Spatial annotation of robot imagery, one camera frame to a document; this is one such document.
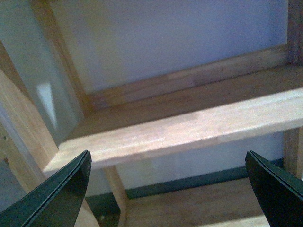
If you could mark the wooden ladder shelf unit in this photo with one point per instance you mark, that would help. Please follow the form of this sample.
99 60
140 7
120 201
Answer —
257 101

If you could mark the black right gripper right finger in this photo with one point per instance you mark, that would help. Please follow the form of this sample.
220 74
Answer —
279 193

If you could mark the wooden leaning shelf frame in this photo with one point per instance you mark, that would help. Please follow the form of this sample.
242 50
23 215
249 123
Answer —
35 145

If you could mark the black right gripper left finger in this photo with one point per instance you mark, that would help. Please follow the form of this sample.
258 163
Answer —
54 203

